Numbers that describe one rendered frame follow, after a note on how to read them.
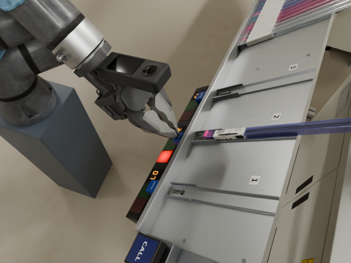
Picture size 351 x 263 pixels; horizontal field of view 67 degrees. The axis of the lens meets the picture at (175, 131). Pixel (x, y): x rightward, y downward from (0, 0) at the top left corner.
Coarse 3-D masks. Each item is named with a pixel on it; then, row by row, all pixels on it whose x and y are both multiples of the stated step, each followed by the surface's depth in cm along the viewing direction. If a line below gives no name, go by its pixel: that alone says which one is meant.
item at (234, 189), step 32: (288, 32) 53; (320, 32) 46; (256, 64) 53; (288, 64) 46; (320, 64) 42; (224, 96) 52; (256, 96) 46; (288, 96) 41; (224, 128) 46; (192, 160) 46; (224, 160) 41; (256, 160) 37; (288, 160) 34; (192, 192) 41; (224, 192) 37; (256, 192) 34; (160, 224) 41; (192, 224) 37; (224, 224) 34; (256, 224) 31; (224, 256) 31; (256, 256) 28
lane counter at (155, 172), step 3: (153, 171) 54; (156, 171) 53; (159, 171) 52; (150, 174) 54; (153, 174) 53; (156, 174) 52; (159, 174) 52; (150, 177) 53; (153, 177) 52; (156, 177) 52; (147, 180) 53; (150, 180) 52
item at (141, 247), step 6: (138, 234) 36; (138, 240) 35; (144, 240) 34; (150, 240) 34; (132, 246) 35; (138, 246) 34; (144, 246) 34; (150, 246) 33; (156, 246) 32; (132, 252) 34; (138, 252) 34; (144, 252) 33; (150, 252) 32; (126, 258) 34; (132, 258) 34; (138, 258) 33; (144, 258) 32; (150, 258) 32
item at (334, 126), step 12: (324, 120) 33; (336, 120) 32; (348, 120) 31; (252, 132) 39; (264, 132) 38; (276, 132) 37; (288, 132) 35; (300, 132) 34; (312, 132) 33; (324, 132) 32; (336, 132) 32; (348, 132) 31
